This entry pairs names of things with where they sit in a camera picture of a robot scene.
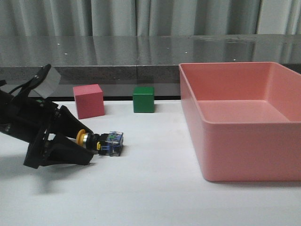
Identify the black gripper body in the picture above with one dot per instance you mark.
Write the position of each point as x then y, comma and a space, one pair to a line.
31, 121

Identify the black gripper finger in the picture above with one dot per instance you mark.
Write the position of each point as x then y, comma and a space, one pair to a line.
67, 124
61, 150

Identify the yellow push button switch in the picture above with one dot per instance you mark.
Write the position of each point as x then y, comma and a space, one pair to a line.
109, 144

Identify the pink cube block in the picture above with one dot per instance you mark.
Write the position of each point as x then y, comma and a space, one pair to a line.
89, 101

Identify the dark glossy counter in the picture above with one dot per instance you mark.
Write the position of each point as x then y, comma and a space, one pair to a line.
120, 63

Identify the green cube block centre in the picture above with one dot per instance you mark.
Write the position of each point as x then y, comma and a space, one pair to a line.
143, 100

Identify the grey curtain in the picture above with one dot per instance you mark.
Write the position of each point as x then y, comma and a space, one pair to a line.
148, 17

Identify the pink plastic bin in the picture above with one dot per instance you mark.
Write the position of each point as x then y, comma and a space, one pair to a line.
244, 120

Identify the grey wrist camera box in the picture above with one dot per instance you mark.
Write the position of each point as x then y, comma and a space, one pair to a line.
46, 81

